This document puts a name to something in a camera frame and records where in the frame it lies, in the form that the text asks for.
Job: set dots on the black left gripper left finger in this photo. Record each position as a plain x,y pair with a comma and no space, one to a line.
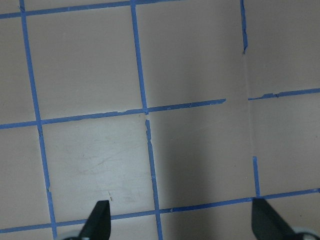
98,224

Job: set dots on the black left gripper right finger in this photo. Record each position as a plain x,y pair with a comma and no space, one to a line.
266,223

